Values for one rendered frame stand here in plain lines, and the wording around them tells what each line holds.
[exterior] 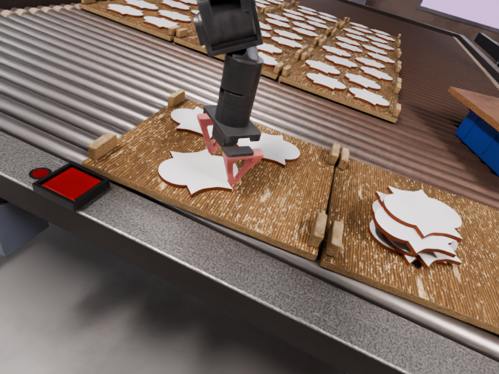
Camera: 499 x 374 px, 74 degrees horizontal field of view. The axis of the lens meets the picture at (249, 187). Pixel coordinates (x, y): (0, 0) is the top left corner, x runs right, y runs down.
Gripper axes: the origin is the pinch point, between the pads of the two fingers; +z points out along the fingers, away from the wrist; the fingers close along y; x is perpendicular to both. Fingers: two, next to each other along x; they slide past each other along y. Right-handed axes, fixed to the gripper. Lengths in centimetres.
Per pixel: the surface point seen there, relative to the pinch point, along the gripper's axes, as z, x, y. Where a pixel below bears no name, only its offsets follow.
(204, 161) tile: 0.8, 2.6, 2.2
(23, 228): 19.8, 33.6, 11.4
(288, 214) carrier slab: 1.7, -6.8, -13.6
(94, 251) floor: 95, 19, 66
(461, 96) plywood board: -8, -88, 13
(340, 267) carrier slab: 1.8, -8.8, -25.4
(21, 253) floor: 95, 47, 73
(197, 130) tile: 0.8, 0.1, 13.3
